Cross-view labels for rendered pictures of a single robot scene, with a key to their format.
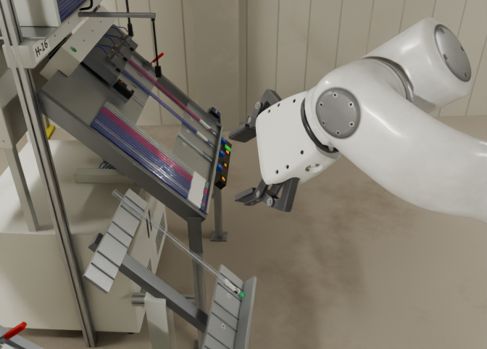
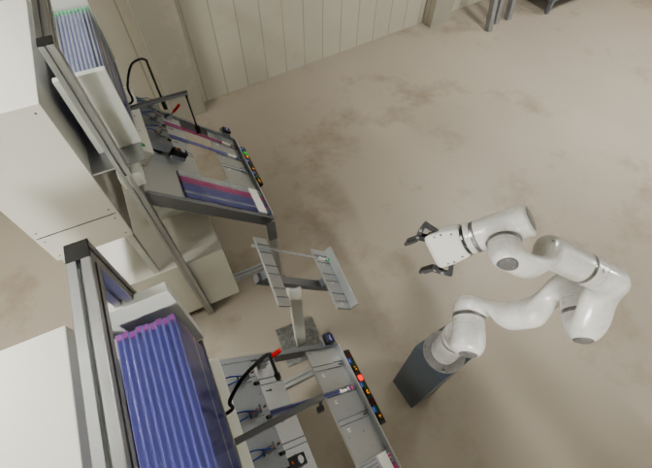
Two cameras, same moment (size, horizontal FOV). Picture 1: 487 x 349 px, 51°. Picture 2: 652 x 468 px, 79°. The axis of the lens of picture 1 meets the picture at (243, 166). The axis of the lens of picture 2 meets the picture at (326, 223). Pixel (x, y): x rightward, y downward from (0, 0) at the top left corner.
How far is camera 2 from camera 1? 0.81 m
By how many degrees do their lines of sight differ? 30
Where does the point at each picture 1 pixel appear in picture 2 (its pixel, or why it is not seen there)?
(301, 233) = (296, 181)
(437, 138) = (544, 265)
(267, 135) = (437, 249)
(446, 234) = (379, 148)
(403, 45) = (517, 225)
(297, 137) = (458, 250)
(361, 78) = (516, 252)
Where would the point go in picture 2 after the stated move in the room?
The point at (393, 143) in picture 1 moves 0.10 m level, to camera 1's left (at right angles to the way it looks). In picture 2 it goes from (530, 270) to (498, 289)
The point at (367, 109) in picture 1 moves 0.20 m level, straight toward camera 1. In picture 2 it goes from (521, 262) to (570, 349)
